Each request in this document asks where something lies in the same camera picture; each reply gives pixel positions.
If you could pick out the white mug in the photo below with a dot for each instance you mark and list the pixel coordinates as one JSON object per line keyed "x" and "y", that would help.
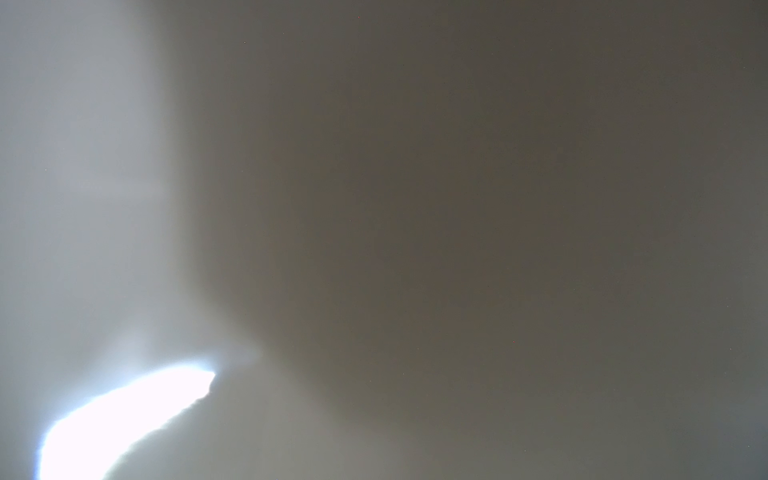
{"x": 411, "y": 239}

